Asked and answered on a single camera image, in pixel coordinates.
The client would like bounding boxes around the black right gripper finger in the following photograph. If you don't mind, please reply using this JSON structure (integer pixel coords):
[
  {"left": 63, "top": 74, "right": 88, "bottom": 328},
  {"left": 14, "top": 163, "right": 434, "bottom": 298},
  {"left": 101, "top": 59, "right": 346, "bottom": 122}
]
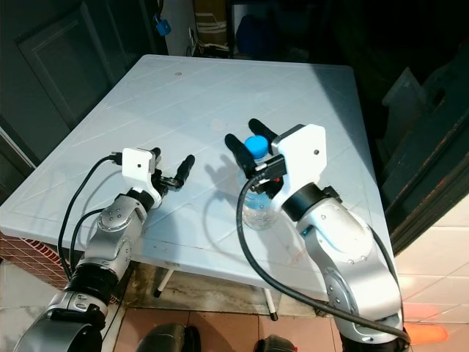
[
  {"left": 247, "top": 118, "right": 281, "bottom": 144},
  {"left": 224, "top": 133, "right": 266, "bottom": 181}
]

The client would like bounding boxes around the blue cap water bottle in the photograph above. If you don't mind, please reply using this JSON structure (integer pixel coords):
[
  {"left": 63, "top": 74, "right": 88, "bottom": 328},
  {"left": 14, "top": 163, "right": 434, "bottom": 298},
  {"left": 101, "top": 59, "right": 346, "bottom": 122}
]
[{"left": 240, "top": 136, "right": 278, "bottom": 231}]

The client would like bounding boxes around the dark blue bag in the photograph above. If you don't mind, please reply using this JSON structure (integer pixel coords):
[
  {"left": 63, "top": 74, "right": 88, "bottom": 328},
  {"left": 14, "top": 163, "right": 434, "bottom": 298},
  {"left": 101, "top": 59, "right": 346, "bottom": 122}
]
[{"left": 233, "top": 13, "right": 279, "bottom": 59}]

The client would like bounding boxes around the white table leg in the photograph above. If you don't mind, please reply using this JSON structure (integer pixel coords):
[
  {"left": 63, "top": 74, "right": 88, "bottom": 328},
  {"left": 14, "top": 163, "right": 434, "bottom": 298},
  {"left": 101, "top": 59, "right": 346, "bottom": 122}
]
[
  {"left": 264, "top": 287, "right": 281, "bottom": 322},
  {"left": 154, "top": 268, "right": 177, "bottom": 298}
]

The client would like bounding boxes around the brown cardboard box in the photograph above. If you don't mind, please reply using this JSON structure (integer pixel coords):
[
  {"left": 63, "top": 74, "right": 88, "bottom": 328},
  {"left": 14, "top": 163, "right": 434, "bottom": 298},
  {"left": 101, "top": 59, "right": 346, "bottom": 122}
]
[{"left": 191, "top": 0, "right": 232, "bottom": 54}]

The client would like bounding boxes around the small blue hanging object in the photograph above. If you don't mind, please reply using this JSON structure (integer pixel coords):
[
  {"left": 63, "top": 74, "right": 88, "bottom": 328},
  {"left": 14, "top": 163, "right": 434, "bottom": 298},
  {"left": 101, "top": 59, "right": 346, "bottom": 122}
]
[{"left": 155, "top": 15, "right": 172, "bottom": 37}]

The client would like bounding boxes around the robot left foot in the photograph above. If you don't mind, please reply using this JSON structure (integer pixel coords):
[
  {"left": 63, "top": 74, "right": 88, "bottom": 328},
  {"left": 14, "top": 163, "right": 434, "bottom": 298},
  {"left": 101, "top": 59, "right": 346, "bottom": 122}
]
[{"left": 133, "top": 323, "right": 200, "bottom": 352}]

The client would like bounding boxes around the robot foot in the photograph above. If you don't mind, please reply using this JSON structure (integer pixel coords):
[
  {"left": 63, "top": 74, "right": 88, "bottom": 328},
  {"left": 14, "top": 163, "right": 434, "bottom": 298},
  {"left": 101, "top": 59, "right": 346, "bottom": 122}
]
[
  {"left": 133, "top": 323, "right": 200, "bottom": 352},
  {"left": 253, "top": 335, "right": 303, "bottom": 352}
]

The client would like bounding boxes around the dark panelled door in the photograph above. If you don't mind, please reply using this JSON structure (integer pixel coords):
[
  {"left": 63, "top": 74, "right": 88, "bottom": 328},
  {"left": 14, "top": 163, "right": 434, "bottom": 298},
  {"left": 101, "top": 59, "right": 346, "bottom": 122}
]
[{"left": 0, "top": 0, "right": 163, "bottom": 184}]

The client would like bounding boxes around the dark wooden cabinet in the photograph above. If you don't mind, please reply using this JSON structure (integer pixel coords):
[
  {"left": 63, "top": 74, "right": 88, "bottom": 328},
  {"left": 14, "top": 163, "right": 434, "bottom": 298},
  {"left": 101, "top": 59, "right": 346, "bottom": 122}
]
[{"left": 381, "top": 44, "right": 469, "bottom": 254}]

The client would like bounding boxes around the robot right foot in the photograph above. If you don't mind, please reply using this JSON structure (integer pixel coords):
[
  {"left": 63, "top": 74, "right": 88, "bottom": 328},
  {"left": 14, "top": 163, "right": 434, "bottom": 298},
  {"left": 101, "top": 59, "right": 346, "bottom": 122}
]
[{"left": 253, "top": 335, "right": 303, "bottom": 352}]

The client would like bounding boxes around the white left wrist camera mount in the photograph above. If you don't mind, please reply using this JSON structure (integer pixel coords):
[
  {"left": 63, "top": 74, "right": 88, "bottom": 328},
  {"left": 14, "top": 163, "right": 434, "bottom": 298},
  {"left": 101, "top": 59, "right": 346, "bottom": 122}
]
[{"left": 121, "top": 147, "right": 157, "bottom": 200}]

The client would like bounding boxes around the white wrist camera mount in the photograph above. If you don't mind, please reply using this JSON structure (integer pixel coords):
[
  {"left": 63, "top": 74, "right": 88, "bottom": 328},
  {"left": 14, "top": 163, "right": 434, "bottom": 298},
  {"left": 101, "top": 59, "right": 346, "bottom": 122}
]
[
  {"left": 270, "top": 124, "right": 328, "bottom": 197},
  {"left": 121, "top": 147, "right": 157, "bottom": 200}
]

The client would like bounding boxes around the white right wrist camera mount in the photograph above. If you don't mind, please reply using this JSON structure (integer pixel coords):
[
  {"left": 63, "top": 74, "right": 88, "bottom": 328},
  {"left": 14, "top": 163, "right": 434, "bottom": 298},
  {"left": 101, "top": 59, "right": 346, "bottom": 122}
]
[{"left": 270, "top": 124, "right": 328, "bottom": 197}]

